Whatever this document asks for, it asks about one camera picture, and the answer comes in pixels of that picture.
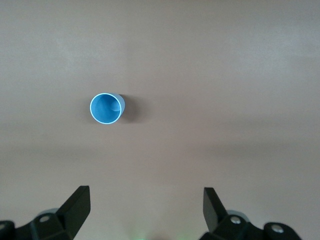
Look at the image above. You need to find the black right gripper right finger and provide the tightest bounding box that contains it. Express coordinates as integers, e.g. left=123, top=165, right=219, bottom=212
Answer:
left=199, top=187, right=305, bottom=240

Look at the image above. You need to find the brown table cover sheet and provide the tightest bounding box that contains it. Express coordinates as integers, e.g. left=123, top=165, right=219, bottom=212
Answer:
left=0, top=0, right=320, bottom=240

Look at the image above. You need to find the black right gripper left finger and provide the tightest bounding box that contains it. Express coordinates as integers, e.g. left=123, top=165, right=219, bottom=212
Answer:
left=0, top=185, right=91, bottom=240

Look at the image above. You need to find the blue plastic cup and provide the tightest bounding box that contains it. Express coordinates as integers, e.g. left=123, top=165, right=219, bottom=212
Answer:
left=89, top=92, right=127, bottom=125

